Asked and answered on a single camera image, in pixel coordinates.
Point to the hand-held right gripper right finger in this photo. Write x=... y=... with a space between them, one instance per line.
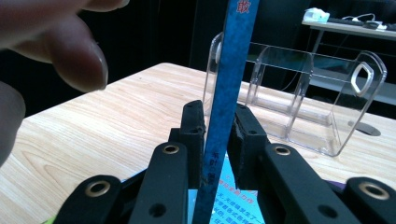
x=247 y=146

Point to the round table grommet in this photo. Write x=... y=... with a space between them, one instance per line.
x=365 y=129

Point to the light blue picture book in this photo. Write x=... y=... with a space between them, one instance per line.
x=227 y=202

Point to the white metal desk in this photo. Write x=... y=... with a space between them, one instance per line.
x=342 y=29

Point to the black keyboard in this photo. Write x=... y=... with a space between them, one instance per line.
x=344 y=21

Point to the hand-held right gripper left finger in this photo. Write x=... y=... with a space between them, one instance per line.
x=194 y=140

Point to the dark blue picture book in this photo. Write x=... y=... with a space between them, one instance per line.
x=230 y=77

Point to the white tissue pack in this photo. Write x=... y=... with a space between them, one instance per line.
x=316 y=15

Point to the clear acrylic book rack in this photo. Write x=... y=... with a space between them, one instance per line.
x=339 y=130

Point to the black computer mouse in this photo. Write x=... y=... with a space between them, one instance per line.
x=370 y=25

